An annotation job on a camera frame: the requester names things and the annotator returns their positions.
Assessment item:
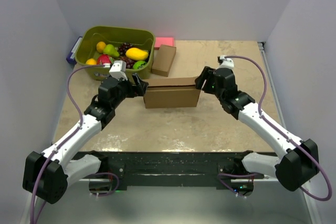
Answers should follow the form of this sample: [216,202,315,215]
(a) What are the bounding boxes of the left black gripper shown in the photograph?
[111,73,148,109]

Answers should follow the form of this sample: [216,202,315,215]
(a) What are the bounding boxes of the large cardboard box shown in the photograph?
[143,77,201,109]

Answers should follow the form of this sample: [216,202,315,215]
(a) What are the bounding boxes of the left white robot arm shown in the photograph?
[23,72,149,204]

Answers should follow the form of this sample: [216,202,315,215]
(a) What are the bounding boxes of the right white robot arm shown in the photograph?
[195,67,319,191]

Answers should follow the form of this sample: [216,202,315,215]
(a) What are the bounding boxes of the small folded cardboard box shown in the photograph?
[151,45,176,77]

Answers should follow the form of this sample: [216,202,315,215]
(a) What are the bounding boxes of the purple rectangular box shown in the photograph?
[66,36,82,65]

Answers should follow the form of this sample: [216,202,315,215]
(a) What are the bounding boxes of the green round fruit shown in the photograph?
[132,61,147,70]

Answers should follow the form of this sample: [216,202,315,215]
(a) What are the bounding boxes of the purple grapes front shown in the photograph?
[120,56,136,69]

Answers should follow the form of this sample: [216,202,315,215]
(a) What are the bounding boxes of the purple grapes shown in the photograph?
[120,56,136,69]
[118,42,133,56]

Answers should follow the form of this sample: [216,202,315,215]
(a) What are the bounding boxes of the yellow mango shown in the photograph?
[125,48,149,61]

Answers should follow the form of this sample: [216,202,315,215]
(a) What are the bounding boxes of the purple grapes back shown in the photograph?
[118,42,133,56]

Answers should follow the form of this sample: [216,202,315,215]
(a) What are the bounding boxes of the green pear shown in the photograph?
[103,44,120,58]

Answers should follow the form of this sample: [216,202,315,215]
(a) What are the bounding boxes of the pink sticky note pad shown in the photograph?
[154,37,174,50]

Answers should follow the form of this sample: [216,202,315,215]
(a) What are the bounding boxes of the orange fruit front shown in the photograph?
[86,58,97,66]

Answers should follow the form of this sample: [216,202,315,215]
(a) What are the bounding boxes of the orange fruit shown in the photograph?
[86,58,97,66]
[96,41,106,54]

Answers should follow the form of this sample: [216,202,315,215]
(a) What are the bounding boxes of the orange fruit back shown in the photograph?
[96,41,106,54]

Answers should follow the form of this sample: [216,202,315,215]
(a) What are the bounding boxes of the olive green plastic bin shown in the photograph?
[75,26,155,80]

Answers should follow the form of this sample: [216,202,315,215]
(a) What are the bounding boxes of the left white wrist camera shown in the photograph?
[103,60,128,80]

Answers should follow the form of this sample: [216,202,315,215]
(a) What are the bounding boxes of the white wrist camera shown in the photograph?
[217,55,234,69]
[103,60,128,80]

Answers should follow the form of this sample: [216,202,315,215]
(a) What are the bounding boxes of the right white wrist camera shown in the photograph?
[217,55,234,69]

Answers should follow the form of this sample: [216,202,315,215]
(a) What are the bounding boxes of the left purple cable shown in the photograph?
[30,65,111,224]

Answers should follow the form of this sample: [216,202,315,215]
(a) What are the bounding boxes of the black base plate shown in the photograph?
[70,151,268,192]

